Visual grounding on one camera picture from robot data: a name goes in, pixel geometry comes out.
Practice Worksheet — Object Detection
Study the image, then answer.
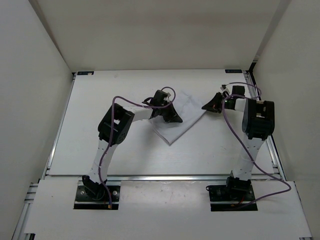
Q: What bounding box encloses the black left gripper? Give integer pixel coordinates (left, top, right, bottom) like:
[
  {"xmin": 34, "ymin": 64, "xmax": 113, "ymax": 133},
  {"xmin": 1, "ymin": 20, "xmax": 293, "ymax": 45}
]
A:
[{"xmin": 157, "ymin": 100, "xmax": 182, "ymax": 123}]

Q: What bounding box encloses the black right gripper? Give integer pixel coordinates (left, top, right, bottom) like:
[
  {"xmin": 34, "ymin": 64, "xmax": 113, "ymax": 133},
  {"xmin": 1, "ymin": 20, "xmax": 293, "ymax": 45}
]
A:
[{"xmin": 202, "ymin": 92, "xmax": 232, "ymax": 114}]

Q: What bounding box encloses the white fabric skirt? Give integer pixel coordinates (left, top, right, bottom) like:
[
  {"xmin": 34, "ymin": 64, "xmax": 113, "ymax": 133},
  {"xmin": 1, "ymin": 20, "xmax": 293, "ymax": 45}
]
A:
[{"xmin": 149, "ymin": 90, "xmax": 205, "ymax": 146}]

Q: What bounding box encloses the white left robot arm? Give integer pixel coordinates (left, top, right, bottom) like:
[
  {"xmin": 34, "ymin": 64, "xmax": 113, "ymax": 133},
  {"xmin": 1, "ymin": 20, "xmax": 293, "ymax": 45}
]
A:
[{"xmin": 82, "ymin": 87, "xmax": 183, "ymax": 200}]

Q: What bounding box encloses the blue right corner label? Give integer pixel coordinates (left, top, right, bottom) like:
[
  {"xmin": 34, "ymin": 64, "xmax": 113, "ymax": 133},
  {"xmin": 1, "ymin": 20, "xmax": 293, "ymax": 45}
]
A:
[{"xmin": 225, "ymin": 69, "xmax": 243, "ymax": 74}]

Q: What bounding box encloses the blue corner label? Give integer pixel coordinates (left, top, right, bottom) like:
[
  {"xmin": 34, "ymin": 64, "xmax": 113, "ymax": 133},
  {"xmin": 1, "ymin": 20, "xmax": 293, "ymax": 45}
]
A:
[
  {"xmin": 225, "ymin": 69, "xmax": 243, "ymax": 74},
  {"xmin": 76, "ymin": 71, "xmax": 95, "ymax": 76}
]

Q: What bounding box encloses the blue left corner label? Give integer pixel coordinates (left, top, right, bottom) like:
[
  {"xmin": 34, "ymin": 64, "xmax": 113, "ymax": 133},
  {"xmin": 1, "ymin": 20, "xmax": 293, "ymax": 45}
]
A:
[{"xmin": 76, "ymin": 71, "xmax": 95, "ymax": 76}]

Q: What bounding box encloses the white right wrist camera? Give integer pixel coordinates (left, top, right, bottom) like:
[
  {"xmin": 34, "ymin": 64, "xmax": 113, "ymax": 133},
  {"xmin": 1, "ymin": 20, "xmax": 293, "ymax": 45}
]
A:
[{"xmin": 220, "ymin": 84, "xmax": 230, "ymax": 96}]

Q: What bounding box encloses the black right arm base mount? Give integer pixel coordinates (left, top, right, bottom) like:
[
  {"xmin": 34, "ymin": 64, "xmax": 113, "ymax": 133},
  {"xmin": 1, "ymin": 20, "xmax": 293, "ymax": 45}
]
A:
[{"xmin": 206, "ymin": 176, "xmax": 258, "ymax": 212}]

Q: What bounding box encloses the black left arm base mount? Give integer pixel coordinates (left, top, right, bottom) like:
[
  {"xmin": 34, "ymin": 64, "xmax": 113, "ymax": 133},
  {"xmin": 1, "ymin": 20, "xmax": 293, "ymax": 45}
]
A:
[{"xmin": 73, "ymin": 175, "xmax": 121, "ymax": 211}]

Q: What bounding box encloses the aluminium left front frame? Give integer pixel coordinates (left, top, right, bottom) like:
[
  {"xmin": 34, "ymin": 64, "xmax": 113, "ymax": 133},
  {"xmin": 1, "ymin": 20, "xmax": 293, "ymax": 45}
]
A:
[{"xmin": 11, "ymin": 182, "xmax": 42, "ymax": 240}]

